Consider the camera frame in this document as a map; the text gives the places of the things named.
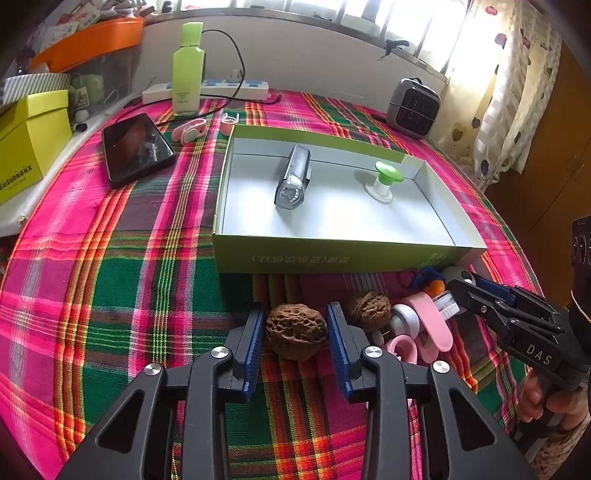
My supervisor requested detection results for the blue knitted toy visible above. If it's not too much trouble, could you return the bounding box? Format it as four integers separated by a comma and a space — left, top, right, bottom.
412, 267, 446, 296

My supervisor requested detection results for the person's right hand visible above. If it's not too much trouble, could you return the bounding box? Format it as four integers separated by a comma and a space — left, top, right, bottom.
518, 370, 591, 424

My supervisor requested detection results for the yellow-green cardboard box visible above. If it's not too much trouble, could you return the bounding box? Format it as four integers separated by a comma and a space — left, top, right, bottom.
0, 89, 74, 206

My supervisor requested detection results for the black bicycle light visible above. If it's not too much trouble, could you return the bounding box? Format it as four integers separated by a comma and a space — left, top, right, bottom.
274, 144, 315, 210

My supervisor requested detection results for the pink long plastic clip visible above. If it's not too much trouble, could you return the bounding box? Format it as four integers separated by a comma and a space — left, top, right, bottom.
401, 295, 454, 363

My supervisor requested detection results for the black clip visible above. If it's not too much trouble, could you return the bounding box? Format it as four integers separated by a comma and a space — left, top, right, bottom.
379, 39, 411, 61

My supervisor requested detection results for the pink and green clip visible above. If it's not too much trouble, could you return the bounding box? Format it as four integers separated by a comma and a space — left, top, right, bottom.
385, 335, 419, 370

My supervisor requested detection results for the grey mini heater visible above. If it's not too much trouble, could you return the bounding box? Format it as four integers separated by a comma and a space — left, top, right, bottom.
385, 78, 441, 139

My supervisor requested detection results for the white heart-print curtain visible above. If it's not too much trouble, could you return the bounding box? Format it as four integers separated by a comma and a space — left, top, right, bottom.
443, 0, 561, 190

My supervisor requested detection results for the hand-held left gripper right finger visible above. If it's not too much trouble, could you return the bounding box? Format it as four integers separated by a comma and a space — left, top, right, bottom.
325, 302, 532, 480

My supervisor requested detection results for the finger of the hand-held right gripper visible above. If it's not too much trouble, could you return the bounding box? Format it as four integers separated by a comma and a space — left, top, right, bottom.
447, 278, 522, 342
470, 273, 571, 324

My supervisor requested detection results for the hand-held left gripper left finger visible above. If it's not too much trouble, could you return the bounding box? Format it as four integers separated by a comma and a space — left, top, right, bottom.
58, 305, 266, 480

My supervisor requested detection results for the brown wooden cabinet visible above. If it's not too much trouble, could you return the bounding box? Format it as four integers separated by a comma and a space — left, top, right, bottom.
485, 41, 591, 315

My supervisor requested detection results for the clear plastic storage bin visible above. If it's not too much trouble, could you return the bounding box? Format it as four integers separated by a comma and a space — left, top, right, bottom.
46, 46, 144, 121

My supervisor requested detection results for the white power strip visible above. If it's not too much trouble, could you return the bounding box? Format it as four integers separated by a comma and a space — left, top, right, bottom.
141, 78, 270, 106

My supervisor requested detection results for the black power cable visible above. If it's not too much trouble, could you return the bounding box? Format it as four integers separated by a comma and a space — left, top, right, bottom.
199, 28, 246, 100

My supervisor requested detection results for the light green bottle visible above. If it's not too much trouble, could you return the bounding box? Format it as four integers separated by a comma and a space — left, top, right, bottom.
172, 22, 206, 116

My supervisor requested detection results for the white dome-shaped knob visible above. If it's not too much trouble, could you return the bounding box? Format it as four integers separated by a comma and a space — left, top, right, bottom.
388, 308, 422, 348

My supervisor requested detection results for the small pink clip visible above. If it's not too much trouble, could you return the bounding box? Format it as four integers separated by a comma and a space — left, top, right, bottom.
172, 117, 207, 143

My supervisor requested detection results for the pink green plaid tablecloth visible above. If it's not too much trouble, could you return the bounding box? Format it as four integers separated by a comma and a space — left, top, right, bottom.
0, 88, 555, 480

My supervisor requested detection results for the window with bars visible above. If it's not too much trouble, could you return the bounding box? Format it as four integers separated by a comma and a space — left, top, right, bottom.
152, 0, 499, 79

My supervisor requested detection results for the orange plastic lid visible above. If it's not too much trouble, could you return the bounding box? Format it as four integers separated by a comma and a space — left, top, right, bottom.
28, 17, 145, 73

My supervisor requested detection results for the black smartphone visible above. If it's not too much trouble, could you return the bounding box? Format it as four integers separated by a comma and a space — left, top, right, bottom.
102, 113, 177, 189

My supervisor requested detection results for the brown walnut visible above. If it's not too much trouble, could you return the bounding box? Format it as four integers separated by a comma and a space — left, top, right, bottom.
345, 290, 393, 334
264, 302, 329, 361

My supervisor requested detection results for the green-capped suction holder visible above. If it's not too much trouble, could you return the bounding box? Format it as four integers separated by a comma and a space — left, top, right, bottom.
364, 160, 406, 204

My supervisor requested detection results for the white ribbed plastic piece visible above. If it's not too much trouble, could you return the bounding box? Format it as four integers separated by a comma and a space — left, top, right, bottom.
431, 291, 462, 319

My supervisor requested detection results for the green cardboard box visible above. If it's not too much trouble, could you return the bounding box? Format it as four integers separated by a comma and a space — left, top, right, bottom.
211, 124, 489, 275

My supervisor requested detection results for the striped paper box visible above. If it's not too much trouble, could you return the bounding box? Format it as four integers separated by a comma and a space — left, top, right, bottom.
2, 71, 71, 100

